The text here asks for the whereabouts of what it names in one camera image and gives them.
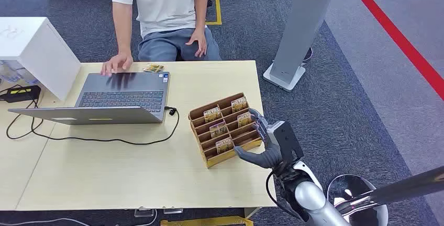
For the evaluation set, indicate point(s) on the grey kiosk pillar stand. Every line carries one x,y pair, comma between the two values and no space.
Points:
301,27

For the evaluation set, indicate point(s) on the yellow hotel key card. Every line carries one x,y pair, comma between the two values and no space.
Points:
224,145
153,67
239,104
212,114
244,119
218,130

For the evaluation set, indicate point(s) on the grey open laptop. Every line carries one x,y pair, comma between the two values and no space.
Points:
125,92

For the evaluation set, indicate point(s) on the person's right hand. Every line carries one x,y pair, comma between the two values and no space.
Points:
118,63

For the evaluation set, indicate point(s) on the person's right forearm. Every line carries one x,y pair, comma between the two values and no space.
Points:
122,30

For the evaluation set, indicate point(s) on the brown cardboard card holder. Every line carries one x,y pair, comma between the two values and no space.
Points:
222,132

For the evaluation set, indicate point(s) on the person's left hand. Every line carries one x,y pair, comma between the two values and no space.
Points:
198,42

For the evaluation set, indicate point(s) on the person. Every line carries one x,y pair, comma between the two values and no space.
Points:
163,2

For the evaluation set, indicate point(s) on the clear plastic table bracket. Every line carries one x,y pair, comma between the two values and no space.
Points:
144,212
172,211

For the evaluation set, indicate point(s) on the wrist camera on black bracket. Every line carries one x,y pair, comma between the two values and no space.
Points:
286,141

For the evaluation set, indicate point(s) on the yellow flat object under table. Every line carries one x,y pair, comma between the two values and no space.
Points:
208,222

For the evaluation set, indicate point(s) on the clear plastic water bottles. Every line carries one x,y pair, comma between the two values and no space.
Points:
14,73

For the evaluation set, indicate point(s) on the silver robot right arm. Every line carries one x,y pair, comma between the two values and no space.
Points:
314,200

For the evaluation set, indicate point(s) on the black power adapter yellow label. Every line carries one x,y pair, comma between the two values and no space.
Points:
20,93

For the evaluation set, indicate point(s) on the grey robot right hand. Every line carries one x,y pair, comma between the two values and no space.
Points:
267,158

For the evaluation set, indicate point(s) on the person's hand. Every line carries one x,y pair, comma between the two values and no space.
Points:
198,42
118,63

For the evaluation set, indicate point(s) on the white cabinet box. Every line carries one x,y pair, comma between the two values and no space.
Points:
38,51

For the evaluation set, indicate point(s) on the person's left forearm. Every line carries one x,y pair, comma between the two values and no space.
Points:
200,9

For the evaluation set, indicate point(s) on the red barrier belt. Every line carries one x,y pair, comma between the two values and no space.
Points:
395,34

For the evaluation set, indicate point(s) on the chrome stanchion post with base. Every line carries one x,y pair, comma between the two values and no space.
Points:
399,188

